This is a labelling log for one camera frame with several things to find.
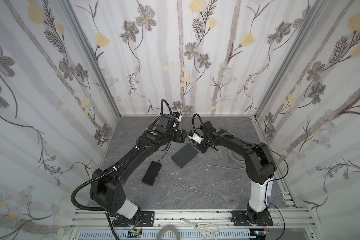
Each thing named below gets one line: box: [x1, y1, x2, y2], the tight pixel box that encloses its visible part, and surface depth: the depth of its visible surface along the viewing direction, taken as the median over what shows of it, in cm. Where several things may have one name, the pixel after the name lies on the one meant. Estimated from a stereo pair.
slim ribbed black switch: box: [141, 161, 162, 187], surface depth 91 cm
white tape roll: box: [156, 226, 181, 240], surface depth 69 cm
